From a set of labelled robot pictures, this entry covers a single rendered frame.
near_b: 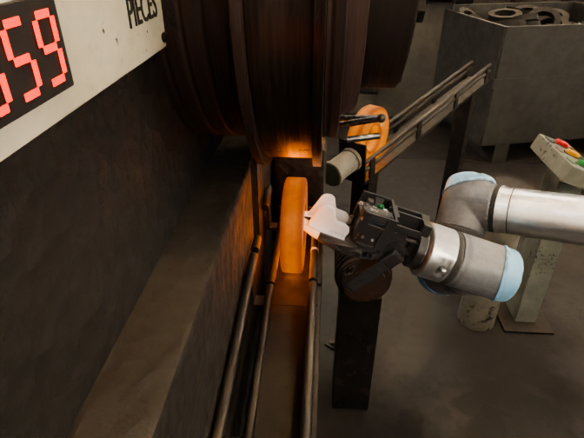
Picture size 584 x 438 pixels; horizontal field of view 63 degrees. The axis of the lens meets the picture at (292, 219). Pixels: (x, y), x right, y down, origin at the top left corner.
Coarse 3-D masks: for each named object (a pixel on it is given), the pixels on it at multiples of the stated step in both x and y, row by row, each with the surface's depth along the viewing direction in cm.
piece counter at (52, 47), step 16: (48, 16) 22; (0, 32) 19; (48, 48) 22; (16, 64) 20; (32, 64) 21; (64, 64) 24; (0, 80) 19; (64, 80) 24; (32, 96) 21; (0, 112) 19
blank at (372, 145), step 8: (368, 104) 116; (360, 112) 113; (368, 112) 112; (376, 112) 114; (384, 112) 117; (352, 128) 112; (360, 128) 111; (368, 128) 114; (376, 128) 119; (384, 128) 120; (384, 136) 122; (368, 144) 121; (376, 144) 120; (368, 152) 118
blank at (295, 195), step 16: (288, 192) 71; (304, 192) 71; (288, 208) 70; (304, 208) 73; (288, 224) 69; (288, 240) 69; (304, 240) 79; (288, 256) 71; (304, 256) 80; (288, 272) 75
